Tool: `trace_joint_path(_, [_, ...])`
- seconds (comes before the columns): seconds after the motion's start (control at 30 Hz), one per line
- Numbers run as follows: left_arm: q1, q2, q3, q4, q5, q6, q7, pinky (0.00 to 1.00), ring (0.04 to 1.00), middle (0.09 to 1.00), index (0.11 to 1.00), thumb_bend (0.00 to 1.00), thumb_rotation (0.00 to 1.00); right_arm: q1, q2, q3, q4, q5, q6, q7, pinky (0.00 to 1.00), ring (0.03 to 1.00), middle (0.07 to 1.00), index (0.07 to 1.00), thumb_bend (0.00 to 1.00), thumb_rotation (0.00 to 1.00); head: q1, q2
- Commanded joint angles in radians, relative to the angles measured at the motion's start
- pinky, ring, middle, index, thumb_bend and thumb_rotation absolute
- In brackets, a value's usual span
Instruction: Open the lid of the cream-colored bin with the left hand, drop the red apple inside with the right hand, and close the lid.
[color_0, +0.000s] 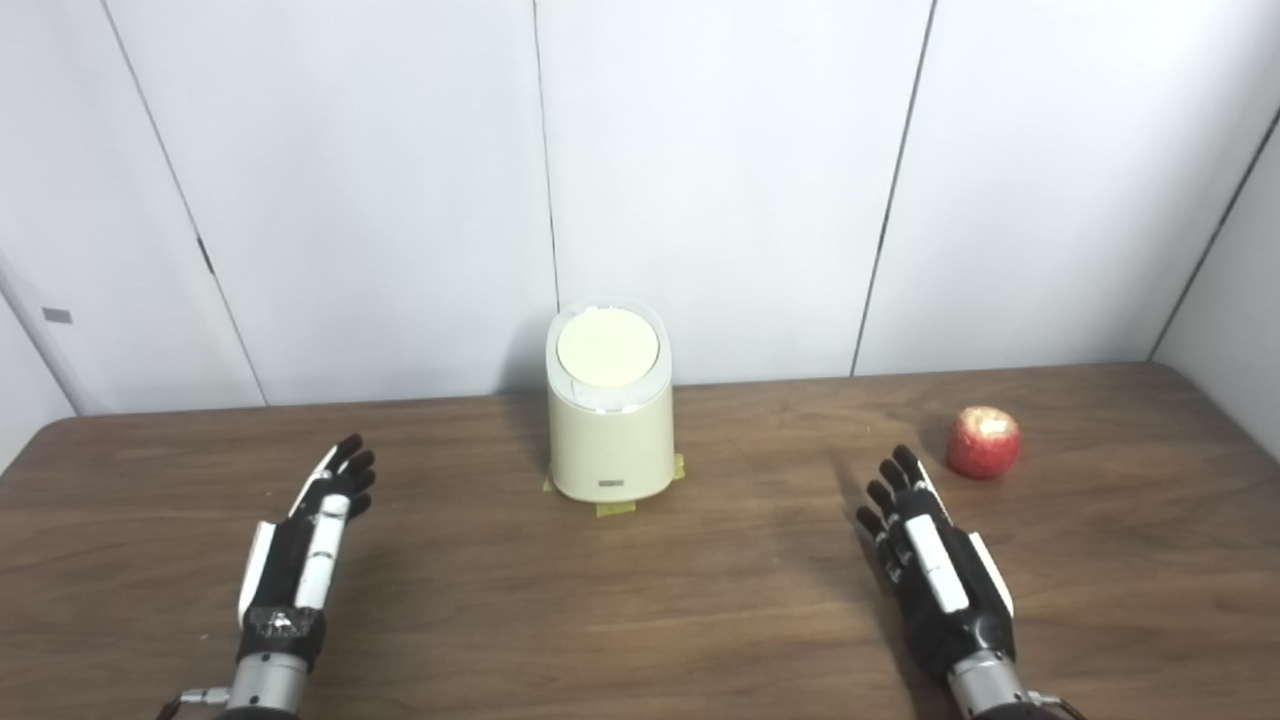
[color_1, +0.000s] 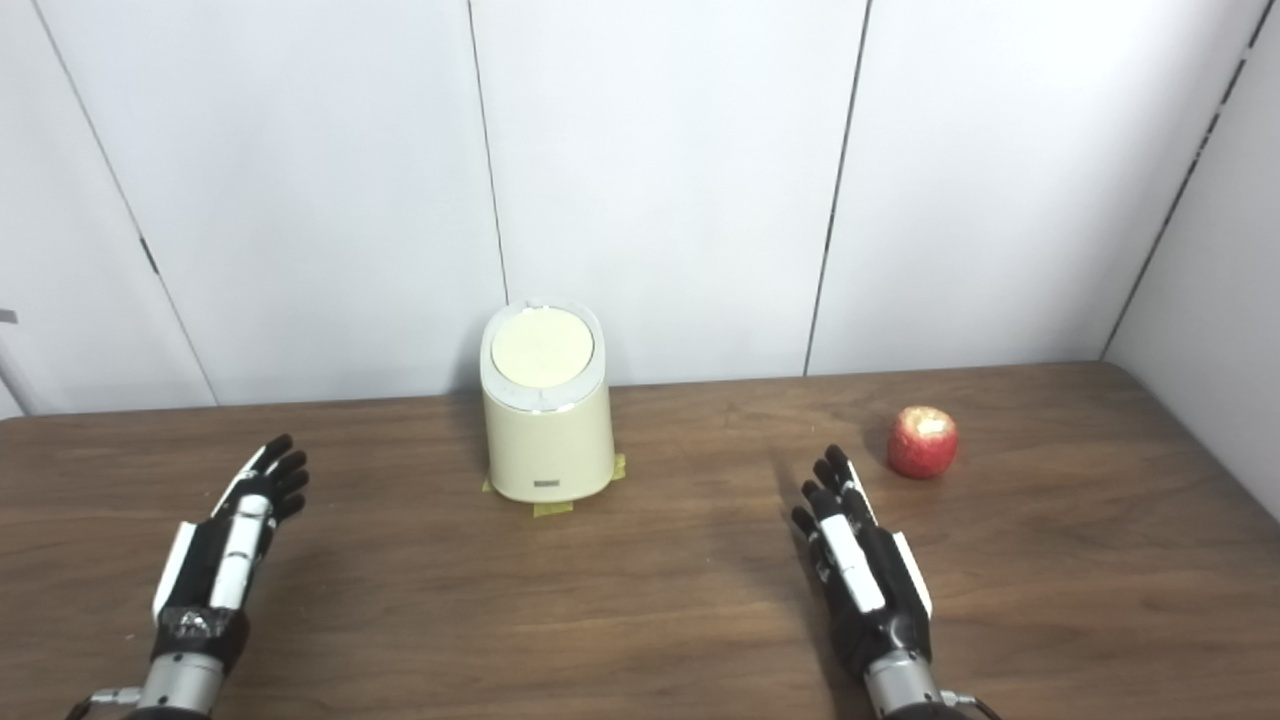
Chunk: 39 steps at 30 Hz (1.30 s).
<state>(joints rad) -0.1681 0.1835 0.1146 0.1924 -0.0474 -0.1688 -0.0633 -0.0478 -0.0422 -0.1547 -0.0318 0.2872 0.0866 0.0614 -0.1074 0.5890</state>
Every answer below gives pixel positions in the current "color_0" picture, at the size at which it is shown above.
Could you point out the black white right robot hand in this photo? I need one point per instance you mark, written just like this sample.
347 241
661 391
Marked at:
950 600

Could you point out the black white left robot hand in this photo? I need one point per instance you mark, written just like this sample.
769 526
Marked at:
290 560

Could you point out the red apple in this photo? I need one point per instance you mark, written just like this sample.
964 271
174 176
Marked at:
983 443

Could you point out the round cream bin lid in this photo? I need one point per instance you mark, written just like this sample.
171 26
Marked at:
607 347

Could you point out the black wall panel clip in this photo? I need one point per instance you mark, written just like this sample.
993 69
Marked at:
206 255

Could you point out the grey wall label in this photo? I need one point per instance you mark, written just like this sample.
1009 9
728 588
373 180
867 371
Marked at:
57 315

